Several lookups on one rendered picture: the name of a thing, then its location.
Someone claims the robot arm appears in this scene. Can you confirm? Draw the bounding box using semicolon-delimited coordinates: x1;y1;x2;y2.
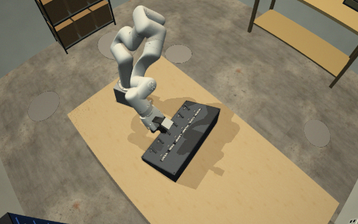
110;6;167;117

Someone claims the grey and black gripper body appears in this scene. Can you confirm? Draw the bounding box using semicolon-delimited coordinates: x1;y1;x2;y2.
140;105;164;131

